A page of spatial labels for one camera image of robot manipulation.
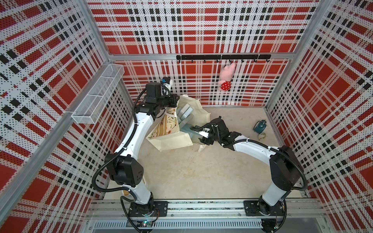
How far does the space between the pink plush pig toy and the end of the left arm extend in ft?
1.36

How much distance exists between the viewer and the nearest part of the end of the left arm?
57cm

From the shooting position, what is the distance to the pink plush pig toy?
926 millimetres
